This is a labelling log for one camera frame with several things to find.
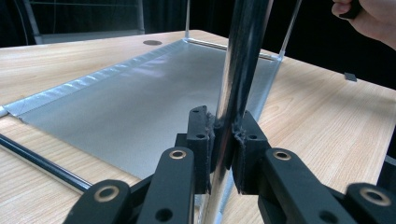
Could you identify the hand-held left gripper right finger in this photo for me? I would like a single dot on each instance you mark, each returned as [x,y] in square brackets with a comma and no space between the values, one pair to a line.
[249,155]

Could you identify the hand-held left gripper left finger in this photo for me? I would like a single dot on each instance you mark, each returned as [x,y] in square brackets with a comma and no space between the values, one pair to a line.
[199,149]

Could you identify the grey two-tier metal shelf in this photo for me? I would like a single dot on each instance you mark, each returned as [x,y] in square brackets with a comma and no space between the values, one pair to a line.
[124,109]

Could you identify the grey tape piece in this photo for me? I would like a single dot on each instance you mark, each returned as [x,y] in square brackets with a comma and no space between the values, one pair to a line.
[350,76]

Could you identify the dark round table grommet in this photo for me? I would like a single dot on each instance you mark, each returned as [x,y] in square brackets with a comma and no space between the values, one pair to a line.
[152,42]

